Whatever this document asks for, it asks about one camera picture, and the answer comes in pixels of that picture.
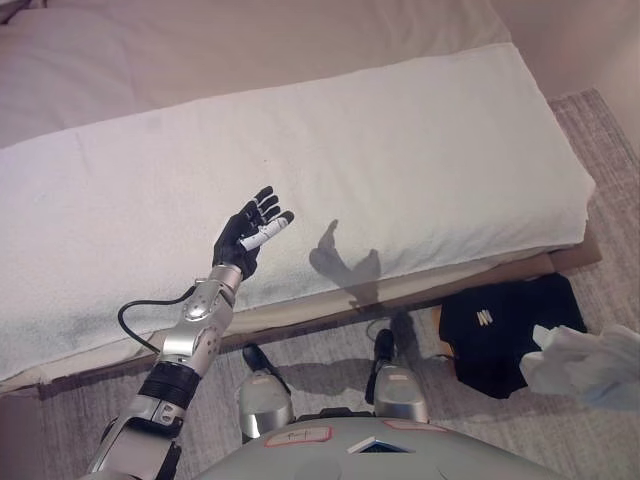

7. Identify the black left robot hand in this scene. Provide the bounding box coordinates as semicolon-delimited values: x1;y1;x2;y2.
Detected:
212;185;296;280

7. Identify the white terry bed blanket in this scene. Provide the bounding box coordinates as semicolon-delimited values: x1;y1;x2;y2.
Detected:
0;42;597;387

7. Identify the low bed with beige base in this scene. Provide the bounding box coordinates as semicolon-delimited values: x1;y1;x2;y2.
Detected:
0;0;605;399

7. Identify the black fabric basket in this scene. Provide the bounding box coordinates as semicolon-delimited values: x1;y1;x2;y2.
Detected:
432;272;589;400

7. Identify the silver left robot leg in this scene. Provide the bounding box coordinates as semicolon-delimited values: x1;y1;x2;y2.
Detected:
238;343;297;442

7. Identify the silver robot leg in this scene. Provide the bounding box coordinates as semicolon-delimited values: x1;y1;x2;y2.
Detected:
364;328;430;422
238;343;297;442

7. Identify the beige duvet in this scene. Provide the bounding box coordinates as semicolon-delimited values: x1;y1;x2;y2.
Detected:
0;0;515;151

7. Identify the silver right robot leg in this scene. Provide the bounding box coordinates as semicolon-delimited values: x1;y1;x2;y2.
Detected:
364;328;430;422

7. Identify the grey robot torso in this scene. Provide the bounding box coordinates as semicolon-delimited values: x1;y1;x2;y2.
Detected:
199;408;566;480

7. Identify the grey woven rug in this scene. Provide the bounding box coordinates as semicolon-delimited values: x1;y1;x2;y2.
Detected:
0;87;640;480

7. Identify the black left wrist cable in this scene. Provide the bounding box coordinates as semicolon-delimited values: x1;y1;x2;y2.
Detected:
118;298;190;354

